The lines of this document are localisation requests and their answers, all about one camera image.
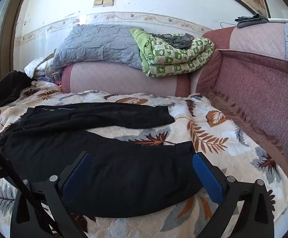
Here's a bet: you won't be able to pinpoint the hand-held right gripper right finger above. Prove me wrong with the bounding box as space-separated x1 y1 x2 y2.
193 152 275 238

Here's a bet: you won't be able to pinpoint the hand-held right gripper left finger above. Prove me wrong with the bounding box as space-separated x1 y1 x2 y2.
10 151 92 238

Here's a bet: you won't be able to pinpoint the black pants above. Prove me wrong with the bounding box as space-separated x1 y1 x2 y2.
0 102 204 219

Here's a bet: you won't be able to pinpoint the leaf print fleece blanket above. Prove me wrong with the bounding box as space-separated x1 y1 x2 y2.
0 81 288 238

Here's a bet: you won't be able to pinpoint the black garment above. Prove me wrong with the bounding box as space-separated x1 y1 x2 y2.
0 71 34 119

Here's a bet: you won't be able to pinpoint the purple patterned cloth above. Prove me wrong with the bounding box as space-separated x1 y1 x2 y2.
38 72 62 87

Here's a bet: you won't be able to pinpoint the pink sofa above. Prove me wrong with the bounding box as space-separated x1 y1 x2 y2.
61 22 288 179

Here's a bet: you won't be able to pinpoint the white cloth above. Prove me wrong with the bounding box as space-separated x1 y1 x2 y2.
24 55 62 80

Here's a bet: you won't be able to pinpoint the green printed quilt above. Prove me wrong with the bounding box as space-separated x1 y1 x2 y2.
130 28 215 77

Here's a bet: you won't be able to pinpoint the grey quilted blanket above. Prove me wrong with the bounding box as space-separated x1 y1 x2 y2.
52 24 146 70

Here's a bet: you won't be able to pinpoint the dark grey cloth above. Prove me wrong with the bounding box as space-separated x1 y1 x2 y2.
150 33 195 50

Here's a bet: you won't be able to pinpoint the dark grey gloves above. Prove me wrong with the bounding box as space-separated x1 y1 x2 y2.
235 13 269 28

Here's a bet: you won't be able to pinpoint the black cable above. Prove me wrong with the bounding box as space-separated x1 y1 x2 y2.
0 138 85 238

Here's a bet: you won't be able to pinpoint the brown door frame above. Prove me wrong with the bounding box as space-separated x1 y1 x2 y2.
0 0 34 90

